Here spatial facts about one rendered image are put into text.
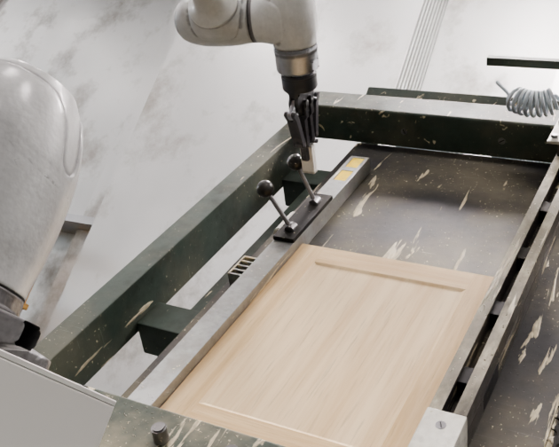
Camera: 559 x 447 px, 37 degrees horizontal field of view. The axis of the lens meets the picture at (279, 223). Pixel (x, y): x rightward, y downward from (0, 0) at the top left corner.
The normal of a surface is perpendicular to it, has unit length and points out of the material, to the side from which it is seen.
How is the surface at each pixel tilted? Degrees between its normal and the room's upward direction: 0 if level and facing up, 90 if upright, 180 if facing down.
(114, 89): 90
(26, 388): 90
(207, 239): 90
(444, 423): 56
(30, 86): 65
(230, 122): 90
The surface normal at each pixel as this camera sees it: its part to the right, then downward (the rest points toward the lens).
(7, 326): -0.28, -0.40
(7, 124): 0.37, -0.25
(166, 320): -0.12, -0.86
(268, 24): -0.27, 0.55
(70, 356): 0.88, 0.15
